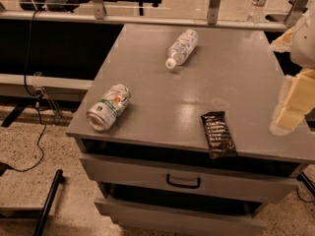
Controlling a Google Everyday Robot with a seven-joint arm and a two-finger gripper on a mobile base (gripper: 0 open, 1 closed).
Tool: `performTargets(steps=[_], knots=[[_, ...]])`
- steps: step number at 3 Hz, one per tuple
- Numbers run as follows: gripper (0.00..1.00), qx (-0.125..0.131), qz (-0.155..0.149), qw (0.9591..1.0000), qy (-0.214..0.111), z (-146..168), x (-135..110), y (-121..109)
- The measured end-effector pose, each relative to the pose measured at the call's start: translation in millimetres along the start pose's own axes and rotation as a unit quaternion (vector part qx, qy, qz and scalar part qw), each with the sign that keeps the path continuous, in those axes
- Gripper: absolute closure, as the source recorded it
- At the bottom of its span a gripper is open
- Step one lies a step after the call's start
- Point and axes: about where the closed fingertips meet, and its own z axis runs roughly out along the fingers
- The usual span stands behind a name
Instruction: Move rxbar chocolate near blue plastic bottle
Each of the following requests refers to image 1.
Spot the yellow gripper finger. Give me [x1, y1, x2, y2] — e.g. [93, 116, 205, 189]
[270, 28, 294, 53]
[270, 68, 315, 136]

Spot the black rxbar chocolate wrapper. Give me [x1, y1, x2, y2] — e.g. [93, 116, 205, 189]
[201, 111, 237, 159]

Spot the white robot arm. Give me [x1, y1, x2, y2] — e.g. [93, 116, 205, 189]
[270, 5, 315, 136]

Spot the upright water bottle background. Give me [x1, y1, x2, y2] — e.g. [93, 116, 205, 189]
[247, 0, 267, 26]

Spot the clear plastic bottle blue label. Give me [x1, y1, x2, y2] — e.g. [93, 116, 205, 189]
[165, 29, 199, 70]

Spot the grey drawer cabinet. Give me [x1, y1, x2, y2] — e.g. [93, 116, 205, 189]
[68, 25, 315, 236]

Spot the green white soda can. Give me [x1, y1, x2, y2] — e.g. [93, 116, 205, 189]
[87, 84, 131, 131]

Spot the black metal floor leg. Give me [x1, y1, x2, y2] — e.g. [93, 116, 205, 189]
[32, 169, 64, 236]

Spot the black drawer handle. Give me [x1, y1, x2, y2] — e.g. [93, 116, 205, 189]
[165, 174, 201, 190]

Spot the grey metal rail frame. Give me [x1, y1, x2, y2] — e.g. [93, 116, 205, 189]
[0, 0, 315, 32]

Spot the black power cable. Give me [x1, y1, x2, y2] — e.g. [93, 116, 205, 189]
[6, 10, 47, 173]

